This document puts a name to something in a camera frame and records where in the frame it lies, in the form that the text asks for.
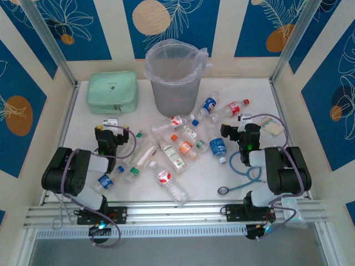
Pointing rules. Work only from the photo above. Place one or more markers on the blue label white cap bottle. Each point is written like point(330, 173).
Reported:
point(217, 146)

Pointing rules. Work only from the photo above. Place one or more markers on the red label red cap bottle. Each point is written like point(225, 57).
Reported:
point(233, 107)

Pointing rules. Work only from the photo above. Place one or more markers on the clear bottle white pink label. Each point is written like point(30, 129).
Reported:
point(147, 156)

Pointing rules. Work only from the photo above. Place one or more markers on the blue label cola bottle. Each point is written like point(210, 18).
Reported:
point(209, 104)

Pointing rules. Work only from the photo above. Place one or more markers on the clear bottle white green label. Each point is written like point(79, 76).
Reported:
point(190, 133)

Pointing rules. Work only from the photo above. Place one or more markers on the square bottle green white label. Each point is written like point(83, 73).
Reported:
point(172, 155)

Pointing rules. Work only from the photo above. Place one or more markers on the large red white label bottle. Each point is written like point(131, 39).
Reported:
point(164, 177)

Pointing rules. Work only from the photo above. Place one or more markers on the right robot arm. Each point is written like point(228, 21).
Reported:
point(288, 171)

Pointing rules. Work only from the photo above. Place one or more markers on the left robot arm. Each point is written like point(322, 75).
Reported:
point(66, 171)

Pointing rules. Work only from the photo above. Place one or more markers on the translucent grey plastic bin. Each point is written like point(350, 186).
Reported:
point(174, 97)

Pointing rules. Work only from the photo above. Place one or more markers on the clear plastic bin liner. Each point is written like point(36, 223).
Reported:
point(203, 55)

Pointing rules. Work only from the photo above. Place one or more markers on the white gauze packet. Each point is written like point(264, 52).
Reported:
point(273, 127)

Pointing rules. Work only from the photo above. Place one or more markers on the orange label orange cap bottle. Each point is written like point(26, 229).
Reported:
point(185, 147)

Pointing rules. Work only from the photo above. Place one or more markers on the mint green zipper pouch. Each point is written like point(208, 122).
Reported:
point(111, 88)

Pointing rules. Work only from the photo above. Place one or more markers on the small red white label bottle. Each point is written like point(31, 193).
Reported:
point(176, 122)

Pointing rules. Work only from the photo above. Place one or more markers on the blue tube stethoscope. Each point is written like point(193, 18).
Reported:
point(222, 190)

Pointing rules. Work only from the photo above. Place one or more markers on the teal item in plastic bag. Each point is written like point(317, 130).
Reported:
point(298, 219)

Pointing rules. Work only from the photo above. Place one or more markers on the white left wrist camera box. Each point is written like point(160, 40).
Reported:
point(110, 123)

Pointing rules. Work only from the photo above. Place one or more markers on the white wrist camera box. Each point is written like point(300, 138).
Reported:
point(245, 117)
point(110, 123)

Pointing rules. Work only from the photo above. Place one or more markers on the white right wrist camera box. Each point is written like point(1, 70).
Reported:
point(245, 117)

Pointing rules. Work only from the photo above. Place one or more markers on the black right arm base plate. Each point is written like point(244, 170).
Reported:
point(233, 212)

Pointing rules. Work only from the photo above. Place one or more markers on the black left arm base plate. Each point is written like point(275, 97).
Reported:
point(119, 214)

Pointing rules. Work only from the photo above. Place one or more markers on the aluminium mounting rail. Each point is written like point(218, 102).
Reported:
point(180, 213)

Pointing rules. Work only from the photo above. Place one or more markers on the aluminium frame post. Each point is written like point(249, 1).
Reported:
point(50, 41)
point(296, 41)

